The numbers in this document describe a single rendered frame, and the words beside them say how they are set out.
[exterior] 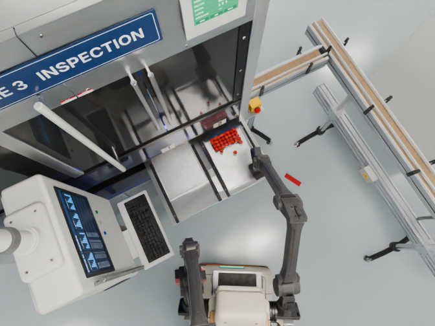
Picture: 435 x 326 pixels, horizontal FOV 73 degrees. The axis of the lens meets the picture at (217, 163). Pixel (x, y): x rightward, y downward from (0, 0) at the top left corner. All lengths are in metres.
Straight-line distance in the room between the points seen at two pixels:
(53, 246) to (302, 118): 2.41
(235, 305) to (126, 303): 1.62
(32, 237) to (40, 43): 0.65
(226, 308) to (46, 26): 1.12
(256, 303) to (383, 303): 1.82
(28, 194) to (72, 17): 0.74
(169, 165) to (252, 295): 0.93
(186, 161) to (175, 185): 0.16
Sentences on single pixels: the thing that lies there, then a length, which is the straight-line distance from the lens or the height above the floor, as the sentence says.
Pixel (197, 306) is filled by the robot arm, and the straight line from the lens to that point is 1.15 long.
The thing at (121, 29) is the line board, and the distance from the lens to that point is 0.91.
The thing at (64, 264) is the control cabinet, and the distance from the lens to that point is 1.26.
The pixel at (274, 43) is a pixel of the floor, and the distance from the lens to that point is 3.38.
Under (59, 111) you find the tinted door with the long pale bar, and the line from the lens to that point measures 1.14.
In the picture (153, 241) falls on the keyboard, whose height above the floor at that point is 0.83.
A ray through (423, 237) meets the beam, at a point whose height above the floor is 0.55.
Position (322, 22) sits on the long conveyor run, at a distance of 2.38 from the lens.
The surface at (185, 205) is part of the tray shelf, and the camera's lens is 1.82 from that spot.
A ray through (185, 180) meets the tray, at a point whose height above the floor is 0.88.
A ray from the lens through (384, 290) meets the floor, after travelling 3.02.
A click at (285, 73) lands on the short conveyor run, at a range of 2.05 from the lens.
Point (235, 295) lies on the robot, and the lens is 1.35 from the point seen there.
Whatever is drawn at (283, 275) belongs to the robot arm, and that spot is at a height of 1.29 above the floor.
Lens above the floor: 2.67
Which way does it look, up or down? 75 degrees down
